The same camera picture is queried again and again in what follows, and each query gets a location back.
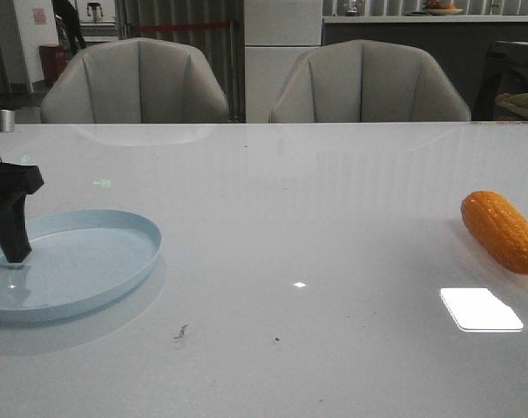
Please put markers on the dark grey counter cabinet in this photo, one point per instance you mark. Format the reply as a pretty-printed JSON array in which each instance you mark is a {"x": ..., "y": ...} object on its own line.
[{"x": 458, "y": 43}]

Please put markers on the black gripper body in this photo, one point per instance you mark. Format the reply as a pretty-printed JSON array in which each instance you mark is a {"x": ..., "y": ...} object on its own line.
[{"x": 16, "y": 182}]

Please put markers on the person in dark clothes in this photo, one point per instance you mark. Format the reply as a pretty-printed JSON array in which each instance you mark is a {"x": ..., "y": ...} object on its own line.
[{"x": 69, "y": 16}]

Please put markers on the red barrier belt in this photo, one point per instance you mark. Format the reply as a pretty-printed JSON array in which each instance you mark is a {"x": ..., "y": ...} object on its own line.
[{"x": 182, "y": 27}]

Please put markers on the dark armchair at right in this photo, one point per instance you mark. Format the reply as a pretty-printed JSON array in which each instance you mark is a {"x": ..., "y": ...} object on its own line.
[{"x": 503, "y": 92}]

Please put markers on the white refrigerator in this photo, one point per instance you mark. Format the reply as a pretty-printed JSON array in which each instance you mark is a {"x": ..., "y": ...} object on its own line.
[{"x": 276, "y": 33}]

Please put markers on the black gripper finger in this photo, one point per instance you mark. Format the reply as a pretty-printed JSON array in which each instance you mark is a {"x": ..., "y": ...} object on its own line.
[{"x": 13, "y": 235}]

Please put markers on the left grey upholstered chair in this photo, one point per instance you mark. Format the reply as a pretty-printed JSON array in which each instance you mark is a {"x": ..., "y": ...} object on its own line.
[{"x": 136, "y": 81}]

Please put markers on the light blue round plate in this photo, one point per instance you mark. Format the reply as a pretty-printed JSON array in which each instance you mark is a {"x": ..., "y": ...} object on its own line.
[{"x": 79, "y": 261}]

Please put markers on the metal cart with robot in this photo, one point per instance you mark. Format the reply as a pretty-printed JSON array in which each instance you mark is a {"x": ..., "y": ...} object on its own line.
[{"x": 97, "y": 20}]

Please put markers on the right grey upholstered chair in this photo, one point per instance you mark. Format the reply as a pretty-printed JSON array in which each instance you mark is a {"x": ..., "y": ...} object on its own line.
[{"x": 365, "y": 81}]

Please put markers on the fruit bowl on counter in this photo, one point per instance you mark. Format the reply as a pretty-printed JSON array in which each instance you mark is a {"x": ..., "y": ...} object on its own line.
[{"x": 441, "y": 8}]

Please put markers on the grey upholstered chair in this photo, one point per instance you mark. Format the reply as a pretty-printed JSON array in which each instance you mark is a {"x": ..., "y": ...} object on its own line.
[
  {"x": 136, "y": 81},
  {"x": 365, "y": 81}
]

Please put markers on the pink wall notice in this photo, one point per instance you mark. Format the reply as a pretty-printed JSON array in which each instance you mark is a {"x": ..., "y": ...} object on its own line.
[{"x": 39, "y": 16}]

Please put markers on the orange toy corn cob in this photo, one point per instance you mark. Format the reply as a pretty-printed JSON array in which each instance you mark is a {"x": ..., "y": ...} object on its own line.
[{"x": 498, "y": 227}]

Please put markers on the red trash bin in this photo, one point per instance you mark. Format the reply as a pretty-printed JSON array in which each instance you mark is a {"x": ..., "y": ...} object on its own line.
[{"x": 53, "y": 62}]

